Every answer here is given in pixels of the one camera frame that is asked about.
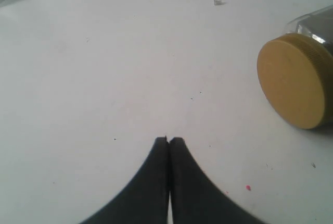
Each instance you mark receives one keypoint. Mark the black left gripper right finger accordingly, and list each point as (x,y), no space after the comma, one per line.
(194,198)

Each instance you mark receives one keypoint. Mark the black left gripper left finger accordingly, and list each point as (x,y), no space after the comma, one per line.
(145,199)

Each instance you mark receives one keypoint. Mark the clear nut jar yellow lid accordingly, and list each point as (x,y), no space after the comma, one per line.
(295,70)

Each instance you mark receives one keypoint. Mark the small clear plastic scrap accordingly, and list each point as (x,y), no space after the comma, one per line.
(219,2)

